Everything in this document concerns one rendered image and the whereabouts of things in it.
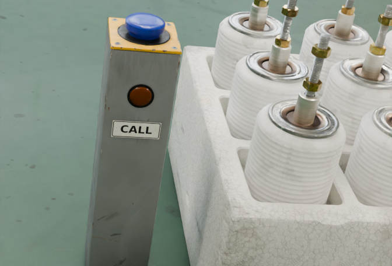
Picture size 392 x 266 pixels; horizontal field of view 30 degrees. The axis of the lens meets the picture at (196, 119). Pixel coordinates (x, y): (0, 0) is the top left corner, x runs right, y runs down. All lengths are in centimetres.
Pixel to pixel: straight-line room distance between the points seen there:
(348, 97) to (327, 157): 14
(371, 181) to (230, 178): 15
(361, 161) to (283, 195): 10
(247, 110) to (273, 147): 12
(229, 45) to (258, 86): 13
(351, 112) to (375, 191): 12
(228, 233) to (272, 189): 7
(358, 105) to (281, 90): 10
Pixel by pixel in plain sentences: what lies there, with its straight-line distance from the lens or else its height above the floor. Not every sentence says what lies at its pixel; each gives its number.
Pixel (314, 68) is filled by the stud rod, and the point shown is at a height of 31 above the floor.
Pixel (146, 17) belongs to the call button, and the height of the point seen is 33.
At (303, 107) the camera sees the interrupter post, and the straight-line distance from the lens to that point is 76.
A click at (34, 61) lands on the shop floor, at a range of 135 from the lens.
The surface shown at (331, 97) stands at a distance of 90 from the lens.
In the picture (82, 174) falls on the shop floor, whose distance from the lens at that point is 106.
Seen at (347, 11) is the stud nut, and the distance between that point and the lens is 99.
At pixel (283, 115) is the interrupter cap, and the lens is 77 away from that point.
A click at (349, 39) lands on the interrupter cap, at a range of 99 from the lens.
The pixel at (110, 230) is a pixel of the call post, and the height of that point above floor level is 9.
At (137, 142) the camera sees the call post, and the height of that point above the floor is 21.
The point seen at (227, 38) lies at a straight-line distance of 95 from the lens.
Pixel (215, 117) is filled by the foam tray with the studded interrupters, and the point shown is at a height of 18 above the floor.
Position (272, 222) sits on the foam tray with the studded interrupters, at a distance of 74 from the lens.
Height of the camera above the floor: 62
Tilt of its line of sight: 30 degrees down
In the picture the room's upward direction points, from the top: 10 degrees clockwise
